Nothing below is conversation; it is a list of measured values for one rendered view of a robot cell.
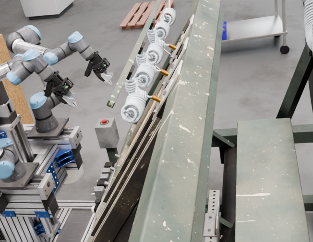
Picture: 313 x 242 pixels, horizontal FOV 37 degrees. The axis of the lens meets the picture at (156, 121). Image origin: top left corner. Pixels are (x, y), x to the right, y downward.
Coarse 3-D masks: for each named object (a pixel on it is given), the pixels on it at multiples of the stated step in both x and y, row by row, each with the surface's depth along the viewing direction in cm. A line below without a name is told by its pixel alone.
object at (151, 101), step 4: (168, 68) 263; (164, 76) 266; (160, 80) 272; (160, 84) 270; (156, 88) 272; (160, 88) 271; (156, 92) 273; (152, 100) 277; (148, 104) 278; (152, 104) 278; (148, 108) 280; (144, 112) 282; (144, 116) 284; (140, 120) 286; (136, 124) 294; (140, 124) 287; (136, 128) 289; (132, 132) 295; (136, 132) 291; (132, 136) 293; (128, 140) 299; (132, 140) 295; (128, 144) 297
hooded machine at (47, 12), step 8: (24, 0) 858; (32, 0) 854; (40, 0) 851; (48, 0) 847; (56, 0) 848; (64, 0) 878; (72, 0) 911; (24, 8) 867; (32, 8) 863; (40, 8) 859; (48, 8) 855; (56, 8) 852; (64, 8) 878; (32, 16) 874; (40, 16) 874; (48, 16) 870; (56, 16) 866
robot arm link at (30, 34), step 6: (18, 30) 285; (24, 30) 285; (30, 30) 287; (36, 30) 290; (24, 36) 284; (30, 36) 286; (36, 36) 290; (30, 42) 287; (36, 42) 290; (54, 96) 299; (60, 102) 305
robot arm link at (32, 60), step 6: (30, 48) 221; (24, 54) 220; (30, 54) 218; (36, 54) 220; (24, 60) 220; (30, 60) 219; (36, 60) 220; (42, 60) 222; (30, 66) 220; (36, 66) 221; (42, 66) 221; (36, 72) 223
